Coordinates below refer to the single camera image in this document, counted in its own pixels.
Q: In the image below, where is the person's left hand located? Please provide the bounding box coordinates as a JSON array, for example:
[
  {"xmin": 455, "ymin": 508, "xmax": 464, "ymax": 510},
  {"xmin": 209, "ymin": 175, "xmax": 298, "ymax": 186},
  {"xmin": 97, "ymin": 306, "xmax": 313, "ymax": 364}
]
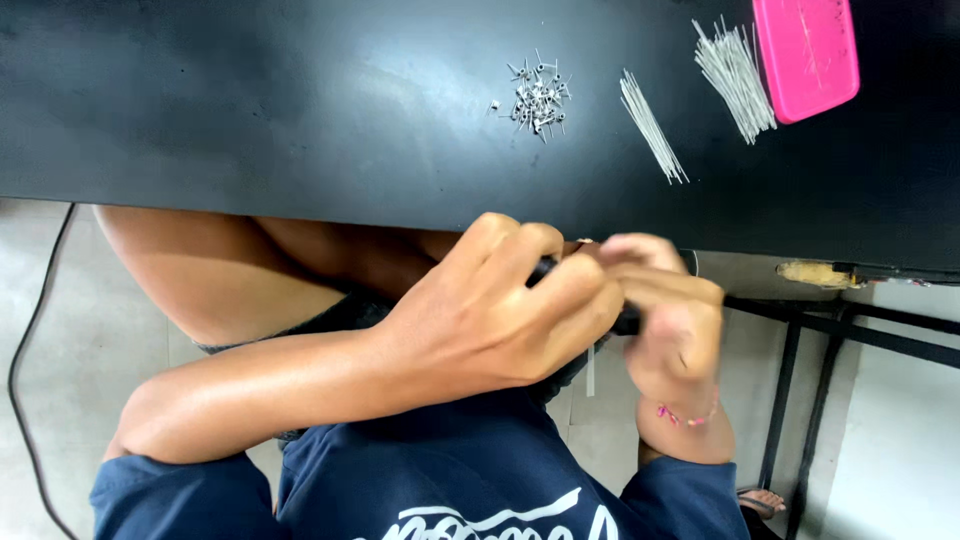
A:
[{"xmin": 378, "ymin": 212, "xmax": 627, "ymax": 396}]

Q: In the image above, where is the person's right hand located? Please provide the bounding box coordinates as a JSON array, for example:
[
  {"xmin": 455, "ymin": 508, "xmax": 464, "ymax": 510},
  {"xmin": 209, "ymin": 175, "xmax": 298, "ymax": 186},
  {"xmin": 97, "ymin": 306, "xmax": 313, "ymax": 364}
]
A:
[{"xmin": 598, "ymin": 232, "xmax": 726, "ymax": 412}]

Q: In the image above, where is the black hand tool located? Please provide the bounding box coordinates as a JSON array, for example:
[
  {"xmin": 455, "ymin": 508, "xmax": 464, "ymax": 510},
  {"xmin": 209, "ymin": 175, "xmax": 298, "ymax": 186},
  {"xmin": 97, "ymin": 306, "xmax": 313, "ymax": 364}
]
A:
[{"xmin": 525, "ymin": 253, "xmax": 648, "ymax": 337}]

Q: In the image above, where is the pile of small metal coils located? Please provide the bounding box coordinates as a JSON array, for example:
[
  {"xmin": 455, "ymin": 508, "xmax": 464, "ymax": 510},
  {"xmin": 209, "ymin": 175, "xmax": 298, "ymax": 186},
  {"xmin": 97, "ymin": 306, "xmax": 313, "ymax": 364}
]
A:
[{"xmin": 486, "ymin": 48, "xmax": 576, "ymax": 145}]

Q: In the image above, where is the person's right leg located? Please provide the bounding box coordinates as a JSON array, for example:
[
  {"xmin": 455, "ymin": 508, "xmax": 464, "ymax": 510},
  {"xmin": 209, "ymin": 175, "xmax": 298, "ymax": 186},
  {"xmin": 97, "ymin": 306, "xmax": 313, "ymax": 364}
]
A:
[{"xmin": 253, "ymin": 216, "xmax": 466, "ymax": 303}]

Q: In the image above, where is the person's leg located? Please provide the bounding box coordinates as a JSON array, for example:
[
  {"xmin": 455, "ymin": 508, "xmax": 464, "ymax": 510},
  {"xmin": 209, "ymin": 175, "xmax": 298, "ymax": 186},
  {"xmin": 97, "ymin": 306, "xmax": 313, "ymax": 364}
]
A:
[
  {"xmin": 93, "ymin": 205, "xmax": 354, "ymax": 348},
  {"xmin": 253, "ymin": 216, "xmax": 466, "ymax": 303}
]

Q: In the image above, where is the navy printed shirt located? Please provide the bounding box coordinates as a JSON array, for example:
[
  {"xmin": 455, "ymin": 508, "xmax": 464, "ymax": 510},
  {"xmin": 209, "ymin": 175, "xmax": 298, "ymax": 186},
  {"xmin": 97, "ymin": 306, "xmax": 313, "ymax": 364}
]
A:
[{"xmin": 88, "ymin": 386, "xmax": 753, "ymax": 540}]

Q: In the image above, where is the person's right foot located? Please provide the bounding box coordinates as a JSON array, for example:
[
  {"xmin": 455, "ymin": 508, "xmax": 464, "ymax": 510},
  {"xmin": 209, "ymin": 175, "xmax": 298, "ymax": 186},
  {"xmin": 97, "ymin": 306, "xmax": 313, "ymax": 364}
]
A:
[{"xmin": 737, "ymin": 488, "xmax": 788, "ymax": 520}]

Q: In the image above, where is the pink plastic tray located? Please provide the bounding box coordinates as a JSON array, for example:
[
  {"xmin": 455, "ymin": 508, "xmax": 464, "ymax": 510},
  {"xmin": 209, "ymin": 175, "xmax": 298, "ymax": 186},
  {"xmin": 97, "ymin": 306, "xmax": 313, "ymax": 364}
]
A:
[{"xmin": 751, "ymin": 0, "xmax": 862, "ymax": 126}]

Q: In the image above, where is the person's left leg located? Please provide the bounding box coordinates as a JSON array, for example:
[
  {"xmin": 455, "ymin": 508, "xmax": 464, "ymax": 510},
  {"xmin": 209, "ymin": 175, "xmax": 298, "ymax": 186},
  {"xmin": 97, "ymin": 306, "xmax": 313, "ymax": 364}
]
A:
[{"xmin": 93, "ymin": 205, "xmax": 354, "ymax": 348}]

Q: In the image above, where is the pink bead bracelet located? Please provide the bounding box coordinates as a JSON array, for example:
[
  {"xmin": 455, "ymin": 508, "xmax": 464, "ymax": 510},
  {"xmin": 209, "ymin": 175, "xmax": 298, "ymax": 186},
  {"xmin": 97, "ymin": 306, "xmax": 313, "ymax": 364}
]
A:
[{"xmin": 655, "ymin": 399, "xmax": 720, "ymax": 429}]

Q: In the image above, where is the thin bundle of silver wires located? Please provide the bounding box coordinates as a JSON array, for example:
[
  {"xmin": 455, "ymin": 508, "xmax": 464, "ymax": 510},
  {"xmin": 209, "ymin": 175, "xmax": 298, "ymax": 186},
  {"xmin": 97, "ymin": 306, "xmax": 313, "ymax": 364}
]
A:
[{"xmin": 618, "ymin": 69, "xmax": 690, "ymax": 186}]

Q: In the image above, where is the black metal table frame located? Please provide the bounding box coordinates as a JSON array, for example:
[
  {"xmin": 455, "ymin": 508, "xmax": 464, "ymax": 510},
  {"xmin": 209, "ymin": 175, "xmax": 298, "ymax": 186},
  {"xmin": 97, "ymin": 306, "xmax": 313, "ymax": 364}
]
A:
[{"xmin": 722, "ymin": 294, "xmax": 960, "ymax": 540}]

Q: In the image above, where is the thick bundle of silver wires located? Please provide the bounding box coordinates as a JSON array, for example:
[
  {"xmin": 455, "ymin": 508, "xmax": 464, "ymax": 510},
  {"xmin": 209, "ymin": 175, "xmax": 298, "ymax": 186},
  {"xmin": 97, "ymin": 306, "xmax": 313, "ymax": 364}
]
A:
[{"xmin": 690, "ymin": 15, "xmax": 779, "ymax": 146}]

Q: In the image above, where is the black floor cable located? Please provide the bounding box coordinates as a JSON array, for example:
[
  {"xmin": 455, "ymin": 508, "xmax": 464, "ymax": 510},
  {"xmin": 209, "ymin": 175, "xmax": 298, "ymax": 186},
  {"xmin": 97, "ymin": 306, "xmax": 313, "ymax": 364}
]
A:
[{"xmin": 6, "ymin": 202, "xmax": 81, "ymax": 540}]

